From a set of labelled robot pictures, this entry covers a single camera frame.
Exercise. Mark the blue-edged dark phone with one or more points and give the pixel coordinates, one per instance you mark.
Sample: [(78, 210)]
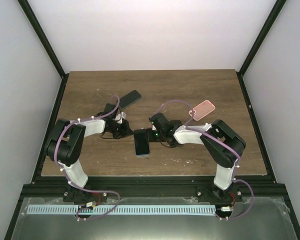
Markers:
[(141, 142), (129, 99)]

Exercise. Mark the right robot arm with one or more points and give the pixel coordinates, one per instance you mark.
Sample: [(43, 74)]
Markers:
[(224, 145)]

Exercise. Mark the black frame post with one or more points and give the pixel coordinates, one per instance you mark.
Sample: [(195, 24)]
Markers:
[(270, 20), (34, 22)]

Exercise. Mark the right black frame post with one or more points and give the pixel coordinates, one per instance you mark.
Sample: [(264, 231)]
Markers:
[(270, 20)]

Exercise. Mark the white slotted cable duct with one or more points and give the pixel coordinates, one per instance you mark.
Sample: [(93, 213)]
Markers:
[(192, 210)]

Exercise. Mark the black aluminium frame rail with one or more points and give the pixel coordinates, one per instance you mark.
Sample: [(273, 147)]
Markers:
[(200, 187)]

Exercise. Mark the left black frame post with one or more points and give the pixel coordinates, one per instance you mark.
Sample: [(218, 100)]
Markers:
[(34, 22)]

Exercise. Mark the pink phone case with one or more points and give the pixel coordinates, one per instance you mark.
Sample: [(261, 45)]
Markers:
[(202, 110)]

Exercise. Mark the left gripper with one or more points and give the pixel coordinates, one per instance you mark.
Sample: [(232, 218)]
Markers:
[(125, 133)]

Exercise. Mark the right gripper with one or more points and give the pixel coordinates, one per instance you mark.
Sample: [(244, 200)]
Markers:
[(150, 138)]

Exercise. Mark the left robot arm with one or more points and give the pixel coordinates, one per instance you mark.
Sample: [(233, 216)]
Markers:
[(65, 142)]

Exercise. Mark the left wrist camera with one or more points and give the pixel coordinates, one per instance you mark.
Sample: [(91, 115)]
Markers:
[(120, 117)]

